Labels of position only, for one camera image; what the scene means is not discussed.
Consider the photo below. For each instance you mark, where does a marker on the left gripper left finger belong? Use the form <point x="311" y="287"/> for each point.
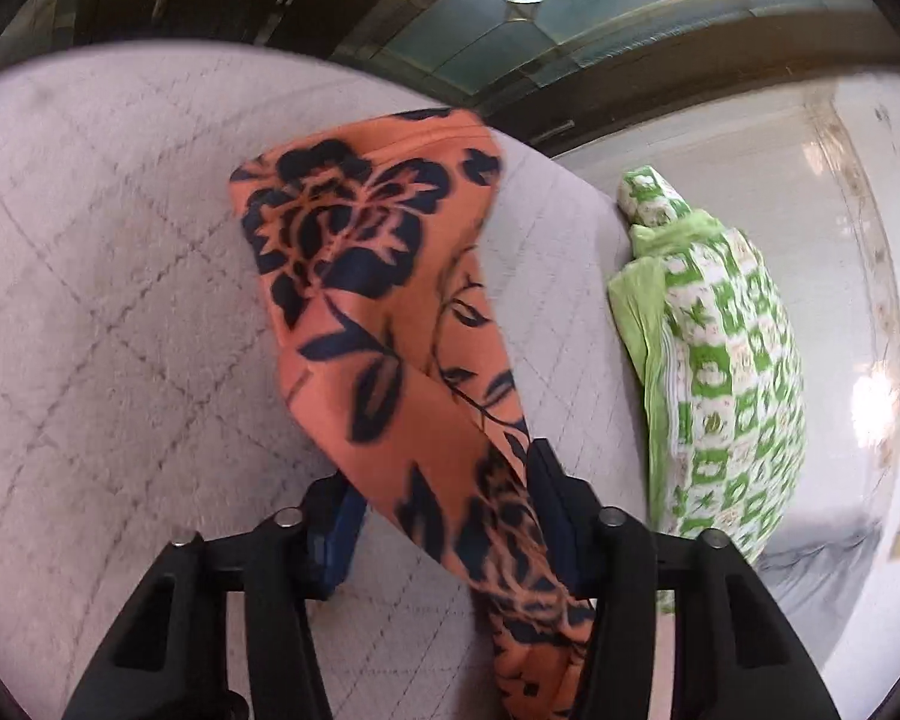
<point x="218" y="628"/>

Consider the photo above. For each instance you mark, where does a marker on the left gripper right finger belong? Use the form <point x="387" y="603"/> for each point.
<point x="735" y="653"/>

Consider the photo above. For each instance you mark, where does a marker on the orange black floral blouse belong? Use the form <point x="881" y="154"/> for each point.
<point x="391" y="361"/>

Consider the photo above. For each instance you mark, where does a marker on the grey pillow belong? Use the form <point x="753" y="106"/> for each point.
<point x="816" y="575"/>

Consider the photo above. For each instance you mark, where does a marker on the green white checkered pillow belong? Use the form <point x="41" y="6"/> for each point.
<point x="714" y="351"/>

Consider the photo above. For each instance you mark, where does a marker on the dark wooden glass door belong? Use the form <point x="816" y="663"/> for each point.
<point x="551" y="72"/>

